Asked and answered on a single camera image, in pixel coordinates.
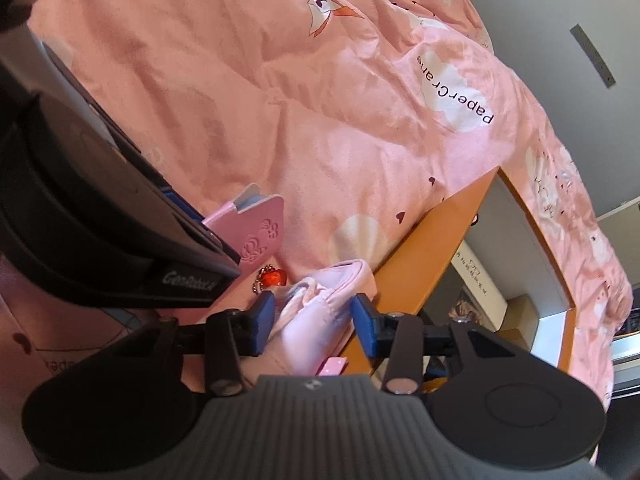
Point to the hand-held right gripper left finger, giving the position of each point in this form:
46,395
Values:
265,325

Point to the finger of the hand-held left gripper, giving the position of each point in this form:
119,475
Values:
182,205

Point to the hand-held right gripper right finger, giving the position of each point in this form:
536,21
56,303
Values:
364,327

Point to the pink fabric pouch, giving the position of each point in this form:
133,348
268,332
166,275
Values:
315,320

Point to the pink embossed case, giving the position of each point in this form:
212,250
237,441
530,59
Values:
255,240

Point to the orange cardboard box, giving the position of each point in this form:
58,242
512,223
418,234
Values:
425,255

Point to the small pink dotted clip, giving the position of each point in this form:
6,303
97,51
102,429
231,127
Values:
334,366

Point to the printed white card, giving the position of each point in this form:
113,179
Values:
475,272

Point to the pink printed blanket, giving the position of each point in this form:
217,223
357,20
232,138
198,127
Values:
250,85

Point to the small beige box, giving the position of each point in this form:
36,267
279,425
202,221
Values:
517,315

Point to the dark appliance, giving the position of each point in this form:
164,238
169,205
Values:
627,340

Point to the grey wall plate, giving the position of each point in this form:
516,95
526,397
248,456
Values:
592,55

